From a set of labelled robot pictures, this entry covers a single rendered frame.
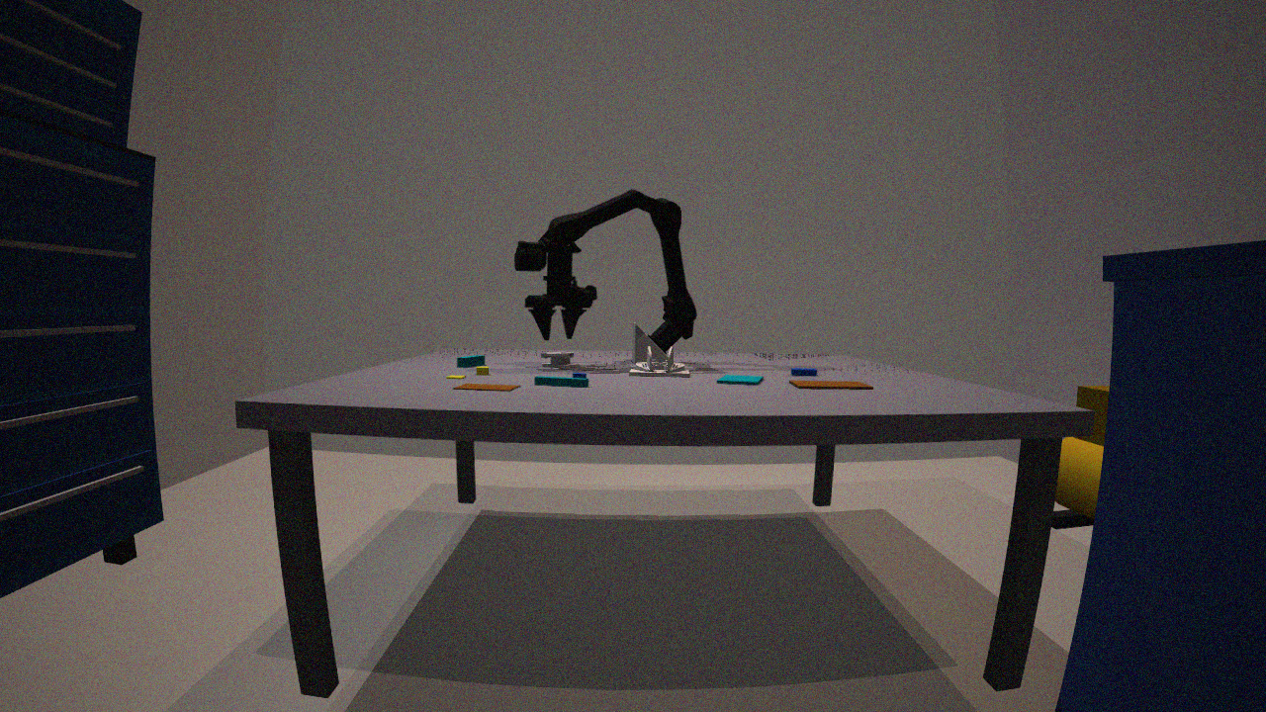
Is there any brown rectangular plate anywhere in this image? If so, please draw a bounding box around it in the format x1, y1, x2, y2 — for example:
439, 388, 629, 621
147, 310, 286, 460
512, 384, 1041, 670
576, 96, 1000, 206
789, 380, 874, 390

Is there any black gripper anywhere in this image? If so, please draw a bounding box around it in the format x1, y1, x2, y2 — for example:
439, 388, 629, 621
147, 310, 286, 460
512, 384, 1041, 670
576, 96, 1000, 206
525, 271, 590, 340

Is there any teal flat rectangular plate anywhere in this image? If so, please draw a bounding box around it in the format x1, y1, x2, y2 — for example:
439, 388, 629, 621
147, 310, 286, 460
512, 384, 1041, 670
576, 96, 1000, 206
717, 375, 763, 386

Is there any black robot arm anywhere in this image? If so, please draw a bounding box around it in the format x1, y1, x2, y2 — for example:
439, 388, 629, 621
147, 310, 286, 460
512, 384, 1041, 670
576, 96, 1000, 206
514, 190, 698, 355

